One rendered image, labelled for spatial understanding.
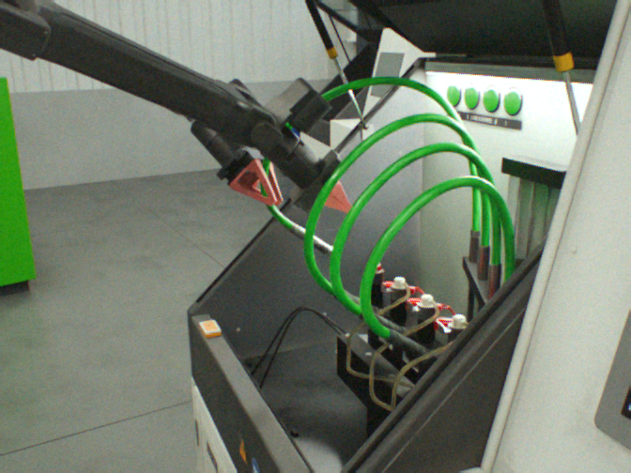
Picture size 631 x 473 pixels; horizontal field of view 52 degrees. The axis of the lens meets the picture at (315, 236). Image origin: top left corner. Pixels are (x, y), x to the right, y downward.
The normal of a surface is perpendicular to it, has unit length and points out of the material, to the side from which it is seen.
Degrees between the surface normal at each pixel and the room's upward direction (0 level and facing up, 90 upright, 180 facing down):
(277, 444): 0
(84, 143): 90
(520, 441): 76
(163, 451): 0
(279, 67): 90
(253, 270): 90
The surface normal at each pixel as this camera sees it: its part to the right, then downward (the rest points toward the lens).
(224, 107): 0.42, 0.54
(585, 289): -0.90, -0.11
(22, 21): 0.54, 0.63
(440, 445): 0.39, 0.26
